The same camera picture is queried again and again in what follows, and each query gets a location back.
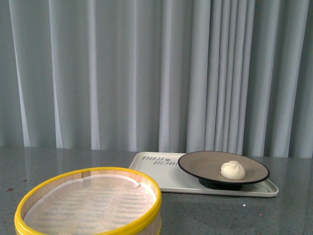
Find brown plate with black rim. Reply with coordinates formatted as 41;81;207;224
178;151;270;190

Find white steamed bun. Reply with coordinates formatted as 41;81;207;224
221;161;246;180

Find cream rectangular tray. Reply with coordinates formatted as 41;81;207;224
129;152;279;198

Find grey pleated curtain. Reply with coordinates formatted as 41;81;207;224
0;0;313;158

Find white mesh steamer cloth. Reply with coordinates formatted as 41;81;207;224
23;174;159;235

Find yellow-rimmed bamboo steamer basket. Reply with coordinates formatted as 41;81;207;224
14;167;162;235

